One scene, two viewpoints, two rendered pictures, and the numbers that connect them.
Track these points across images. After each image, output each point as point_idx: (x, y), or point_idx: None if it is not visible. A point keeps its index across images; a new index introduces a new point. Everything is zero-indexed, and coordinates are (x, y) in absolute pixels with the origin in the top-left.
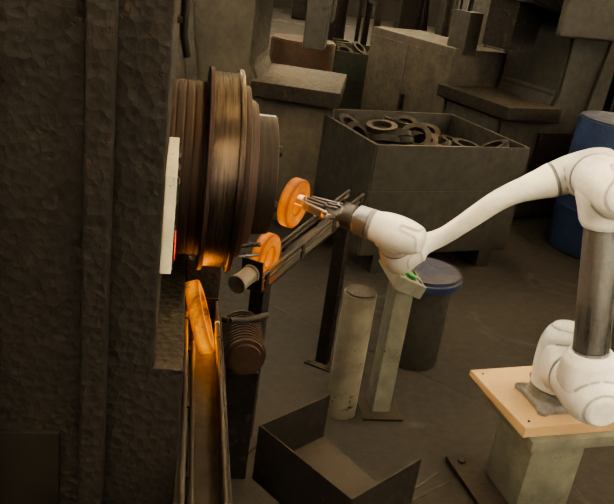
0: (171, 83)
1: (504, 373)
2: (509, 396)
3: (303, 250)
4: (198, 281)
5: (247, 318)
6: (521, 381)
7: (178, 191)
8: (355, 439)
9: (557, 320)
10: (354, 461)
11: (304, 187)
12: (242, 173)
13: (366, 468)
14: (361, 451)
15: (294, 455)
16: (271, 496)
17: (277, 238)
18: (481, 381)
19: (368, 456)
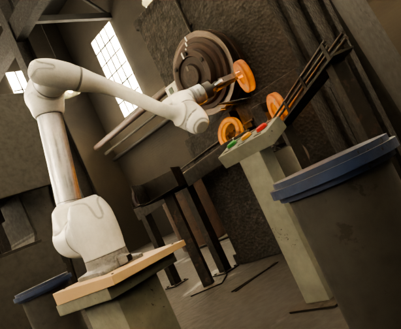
0: (166, 62)
1: (155, 252)
2: (144, 254)
3: (285, 106)
4: (227, 117)
5: (270, 145)
6: (139, 258)
7: (169, 91)
8: (297, 290)
9: (93, 194)
10: (278, 291)
11: (236, 66)
12: (175, 81)
13: (267, 296)
14: (283, 294)
15: (164, 174)
16: (288, 267)
17: (271, 96)
18: (169, 244)
19: (275, 297)
